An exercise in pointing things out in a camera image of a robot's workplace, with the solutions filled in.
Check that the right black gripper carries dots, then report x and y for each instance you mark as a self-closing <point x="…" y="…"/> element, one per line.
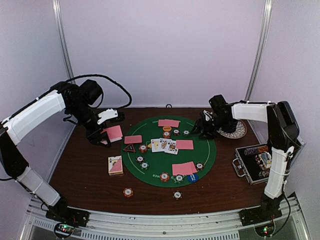
<point x="201" y="125"/>

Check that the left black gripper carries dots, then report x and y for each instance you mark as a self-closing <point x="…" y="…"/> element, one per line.
<point x="91" y="136"/>

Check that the red card deck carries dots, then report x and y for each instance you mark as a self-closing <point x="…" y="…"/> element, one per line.
<point x="114" y="133"/>

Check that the brown 100 poker chips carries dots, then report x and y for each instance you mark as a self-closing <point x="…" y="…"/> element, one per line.
<point x="176" y="132"/>

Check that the red chips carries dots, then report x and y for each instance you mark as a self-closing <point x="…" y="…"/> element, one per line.
<point x="143" y="148"/>
<point x="164" y="177"/>
<point x="166" y="134"/>

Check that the orange big blind button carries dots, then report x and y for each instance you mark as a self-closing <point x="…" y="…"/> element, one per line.
<point x="167" y="128"/>

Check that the face up king card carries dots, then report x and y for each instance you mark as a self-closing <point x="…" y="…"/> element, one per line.
<point x="171" y="147"/>

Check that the black red triangular dealer button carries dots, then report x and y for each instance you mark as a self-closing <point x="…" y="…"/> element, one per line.
<point x="129" y="148"/>

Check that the red playing card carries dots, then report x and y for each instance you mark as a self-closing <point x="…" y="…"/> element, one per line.
<point x="164" y="123"/>
<point x="133" y="139"/>
<point x="193" y="167"/>

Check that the blue small blind button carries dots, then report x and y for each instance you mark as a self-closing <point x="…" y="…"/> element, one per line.
<point x="193" y="178"/>

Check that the brown poker chip stack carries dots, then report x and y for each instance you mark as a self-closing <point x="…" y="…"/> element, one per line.
<point x="177" y="195"/>

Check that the orange poker chip stack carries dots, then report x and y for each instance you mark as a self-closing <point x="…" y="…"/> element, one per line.
<point x="128" y="192"/>

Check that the face up ace card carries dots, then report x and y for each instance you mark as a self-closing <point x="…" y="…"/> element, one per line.
<point x="155" y="145"/>

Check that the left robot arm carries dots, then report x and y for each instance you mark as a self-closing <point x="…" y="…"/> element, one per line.
<point x="74" y="100"/>

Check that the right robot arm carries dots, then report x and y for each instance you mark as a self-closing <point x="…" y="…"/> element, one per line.
<point x="283" y="132"/>

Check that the card deck box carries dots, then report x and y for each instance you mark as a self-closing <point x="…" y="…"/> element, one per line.
<point x="115" y="165"/>

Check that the round green poker mat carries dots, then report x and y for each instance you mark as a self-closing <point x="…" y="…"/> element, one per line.
<point x="205" y="151"/>

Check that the patterned ceramic saucer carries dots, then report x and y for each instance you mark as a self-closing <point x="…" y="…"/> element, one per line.
<point x="240" y="131"/>

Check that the aluminium poker chip case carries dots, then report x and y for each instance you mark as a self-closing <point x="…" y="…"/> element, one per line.
<point x="253" y="162"/>

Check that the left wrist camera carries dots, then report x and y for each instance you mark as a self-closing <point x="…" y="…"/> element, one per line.
<point x="111" y="115"/>

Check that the right aluminium frame post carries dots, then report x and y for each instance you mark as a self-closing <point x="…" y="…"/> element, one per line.
<point x="264" y="30"/>

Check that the aluminium frame post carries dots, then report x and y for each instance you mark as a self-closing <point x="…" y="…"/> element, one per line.
<point x="62" y="38"/>
<point x="264" y="30"/>

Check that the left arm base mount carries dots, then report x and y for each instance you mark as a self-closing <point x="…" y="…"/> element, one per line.
<point x="71" y="216"/>

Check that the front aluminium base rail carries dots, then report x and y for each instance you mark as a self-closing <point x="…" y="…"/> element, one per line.
<point x="223" y="225"/>

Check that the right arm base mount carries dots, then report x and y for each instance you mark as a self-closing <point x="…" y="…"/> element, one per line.
<point x="256" y="215"/>

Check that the left aluminium frame post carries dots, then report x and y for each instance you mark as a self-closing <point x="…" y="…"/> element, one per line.
<point x="62" y="38"/>

